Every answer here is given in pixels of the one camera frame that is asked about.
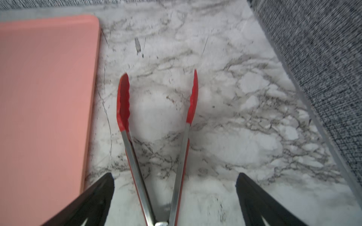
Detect pink plastic tray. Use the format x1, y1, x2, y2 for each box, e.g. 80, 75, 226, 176
1, 15, 100, 226

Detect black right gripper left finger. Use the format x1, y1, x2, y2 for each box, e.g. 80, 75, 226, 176
44, 172, 115, 226

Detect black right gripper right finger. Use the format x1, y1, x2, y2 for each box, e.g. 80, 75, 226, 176
236, 173, 306, 226

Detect red kitchen tongs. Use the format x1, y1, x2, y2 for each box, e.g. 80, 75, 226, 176
117, 70, 199, 226

